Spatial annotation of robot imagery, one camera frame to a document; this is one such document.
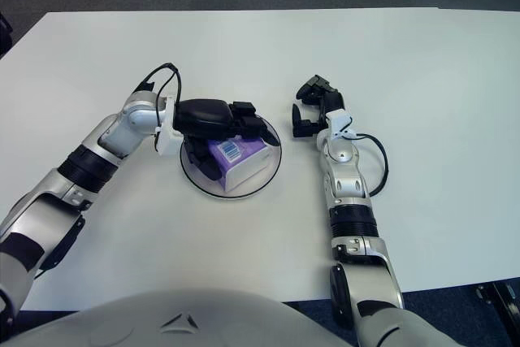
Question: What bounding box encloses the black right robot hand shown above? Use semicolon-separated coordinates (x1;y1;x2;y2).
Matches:
290;74;346;139

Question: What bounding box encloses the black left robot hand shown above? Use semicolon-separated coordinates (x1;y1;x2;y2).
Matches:
173;98;280;181

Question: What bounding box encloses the purple tissue paper pack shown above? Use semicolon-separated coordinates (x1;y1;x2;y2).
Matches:
205;135;272;193

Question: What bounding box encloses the white plate with black rim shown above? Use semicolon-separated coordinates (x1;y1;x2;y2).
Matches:
179;117;283;202

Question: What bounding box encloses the silver robot torso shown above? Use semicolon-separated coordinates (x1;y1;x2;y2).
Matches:
0;288;358;347

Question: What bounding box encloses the black table leg base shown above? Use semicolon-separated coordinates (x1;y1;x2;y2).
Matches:
474;280;520;338

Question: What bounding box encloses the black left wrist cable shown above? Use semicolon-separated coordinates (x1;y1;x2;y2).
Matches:
136;63;183;137

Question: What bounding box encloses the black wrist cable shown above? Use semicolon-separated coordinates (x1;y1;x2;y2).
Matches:
355;132;389;196
136;63;183;137

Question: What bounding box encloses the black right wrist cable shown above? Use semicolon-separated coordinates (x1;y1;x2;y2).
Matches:
355;132;389;196

